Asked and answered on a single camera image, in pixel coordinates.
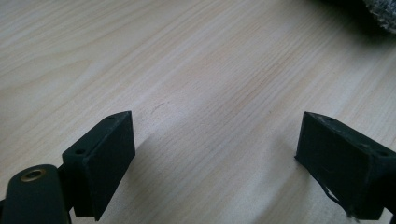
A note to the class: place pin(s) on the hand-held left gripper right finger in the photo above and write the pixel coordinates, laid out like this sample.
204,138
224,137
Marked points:
342,168

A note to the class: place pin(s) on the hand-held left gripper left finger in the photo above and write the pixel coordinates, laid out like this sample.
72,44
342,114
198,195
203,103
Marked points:
102,168

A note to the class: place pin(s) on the grey fluffy cloth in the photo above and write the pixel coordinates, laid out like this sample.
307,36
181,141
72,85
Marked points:
384,14

